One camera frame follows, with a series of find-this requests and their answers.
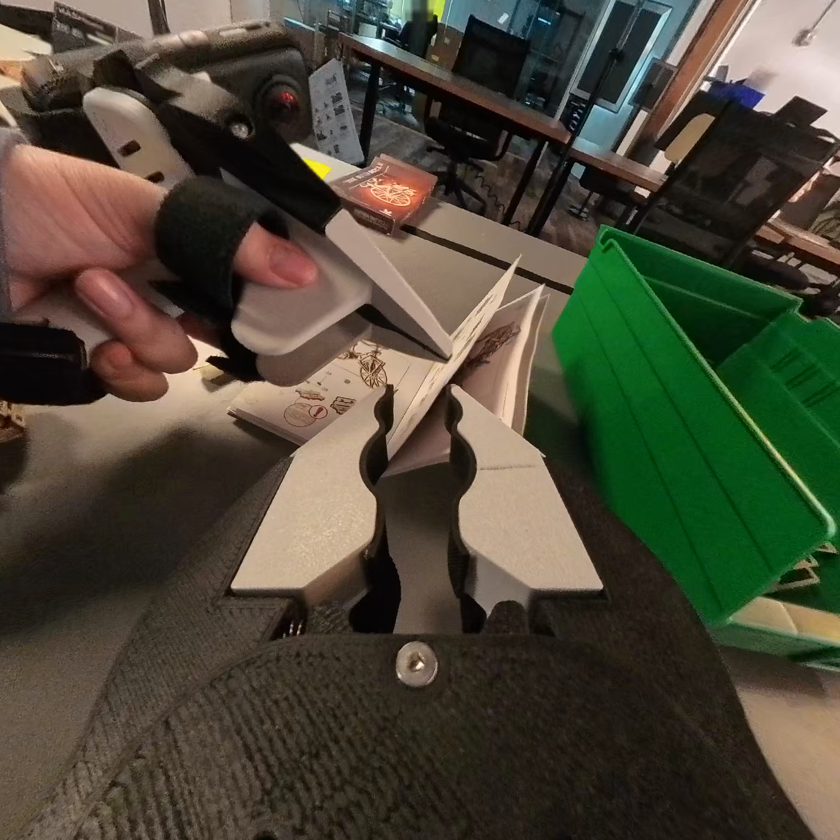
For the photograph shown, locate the blue storage bins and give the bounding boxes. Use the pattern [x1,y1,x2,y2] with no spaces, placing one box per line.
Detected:
[703,77,767,111]

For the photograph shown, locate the printed paper sheet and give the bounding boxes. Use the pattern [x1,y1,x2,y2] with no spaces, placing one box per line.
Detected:
[307,61,366,166]

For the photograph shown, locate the green plastic bin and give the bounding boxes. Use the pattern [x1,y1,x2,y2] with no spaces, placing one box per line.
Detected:
[551,224,840,672]

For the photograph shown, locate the brown printed box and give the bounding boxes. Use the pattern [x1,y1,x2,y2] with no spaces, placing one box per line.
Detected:
[330,154,439,237]

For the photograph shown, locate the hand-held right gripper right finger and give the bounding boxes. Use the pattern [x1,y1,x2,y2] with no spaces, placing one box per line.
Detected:
[446,384,605,614]

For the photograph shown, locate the printed instruction booklet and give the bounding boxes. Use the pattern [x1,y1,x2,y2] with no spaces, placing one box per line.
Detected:
[228,255,551,476]

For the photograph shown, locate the long brown table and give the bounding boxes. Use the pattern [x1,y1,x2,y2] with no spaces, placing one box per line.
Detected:
[570,143,840,277]
[338,31,573,234]

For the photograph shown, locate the black mesh office chair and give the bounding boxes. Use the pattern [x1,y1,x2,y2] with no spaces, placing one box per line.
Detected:
[631,98,840,266]

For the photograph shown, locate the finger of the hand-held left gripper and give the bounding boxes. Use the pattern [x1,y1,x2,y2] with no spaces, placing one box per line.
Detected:
[325,207,456,362]

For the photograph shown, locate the person's left hand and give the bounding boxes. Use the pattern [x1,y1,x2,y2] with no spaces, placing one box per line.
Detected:
[0,143,322,403]

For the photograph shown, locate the flat cardboard piece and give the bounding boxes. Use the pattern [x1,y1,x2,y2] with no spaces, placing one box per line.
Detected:
[725,594,840,651]

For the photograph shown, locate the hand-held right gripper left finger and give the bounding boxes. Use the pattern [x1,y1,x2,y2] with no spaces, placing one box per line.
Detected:
[230,384,403,614]

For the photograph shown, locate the background office chair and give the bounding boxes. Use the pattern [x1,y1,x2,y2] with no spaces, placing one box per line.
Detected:
[425,14,532,198]

